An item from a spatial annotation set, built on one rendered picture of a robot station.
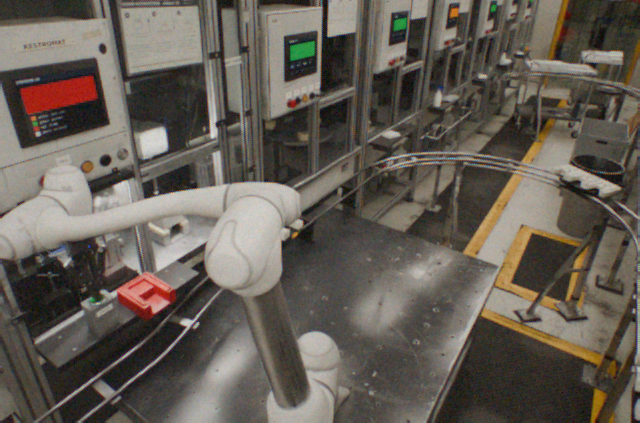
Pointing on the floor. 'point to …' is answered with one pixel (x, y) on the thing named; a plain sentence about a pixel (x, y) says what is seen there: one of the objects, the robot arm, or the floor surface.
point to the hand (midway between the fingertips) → (94, 289)
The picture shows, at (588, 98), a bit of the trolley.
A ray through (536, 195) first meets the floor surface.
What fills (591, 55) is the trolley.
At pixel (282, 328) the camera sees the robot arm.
